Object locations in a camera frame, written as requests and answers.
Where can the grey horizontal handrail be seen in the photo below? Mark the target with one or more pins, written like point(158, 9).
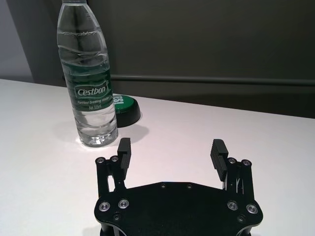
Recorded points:
point(209, 80)

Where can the clear plastic water bottle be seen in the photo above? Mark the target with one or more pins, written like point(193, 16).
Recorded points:
point(91, 93)

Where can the green button with black base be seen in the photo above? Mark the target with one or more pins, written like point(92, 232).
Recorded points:
point(128, 108)

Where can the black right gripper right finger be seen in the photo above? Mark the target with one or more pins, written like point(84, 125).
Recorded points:
point(219, 157)

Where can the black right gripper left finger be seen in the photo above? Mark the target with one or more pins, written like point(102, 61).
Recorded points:
point(124, 157)

